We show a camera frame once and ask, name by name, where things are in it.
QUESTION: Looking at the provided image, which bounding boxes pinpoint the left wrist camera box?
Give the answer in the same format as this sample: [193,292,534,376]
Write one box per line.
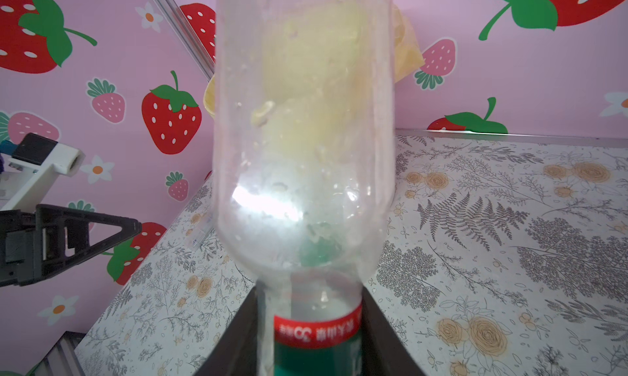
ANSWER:
[1,133,85,212]

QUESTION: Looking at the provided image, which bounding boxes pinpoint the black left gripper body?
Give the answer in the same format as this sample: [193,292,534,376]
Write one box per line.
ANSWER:
[1,210,48,287]

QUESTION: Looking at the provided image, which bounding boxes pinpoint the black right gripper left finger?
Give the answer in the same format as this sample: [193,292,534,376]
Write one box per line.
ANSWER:
[194,287,258,376]

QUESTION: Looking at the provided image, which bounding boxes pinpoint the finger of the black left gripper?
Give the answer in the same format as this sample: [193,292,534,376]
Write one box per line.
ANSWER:
[35,204,142,278]

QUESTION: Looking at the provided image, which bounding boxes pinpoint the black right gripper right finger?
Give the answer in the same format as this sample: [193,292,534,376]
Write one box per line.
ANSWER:
[361,287,425,376]

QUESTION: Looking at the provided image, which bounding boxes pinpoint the clear bottle orange flower label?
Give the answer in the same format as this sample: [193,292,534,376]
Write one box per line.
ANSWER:
[214,0,395,375]

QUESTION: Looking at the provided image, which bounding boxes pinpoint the yellow bin liner bag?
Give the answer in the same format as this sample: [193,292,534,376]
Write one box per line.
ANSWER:
[203,5,426,119]

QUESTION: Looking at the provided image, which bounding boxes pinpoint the left aluminium corner post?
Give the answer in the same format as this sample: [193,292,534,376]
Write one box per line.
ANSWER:
[153,0,215,81]

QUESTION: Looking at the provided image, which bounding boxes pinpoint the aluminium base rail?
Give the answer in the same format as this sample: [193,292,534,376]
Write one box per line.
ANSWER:
[27,331,86,376]

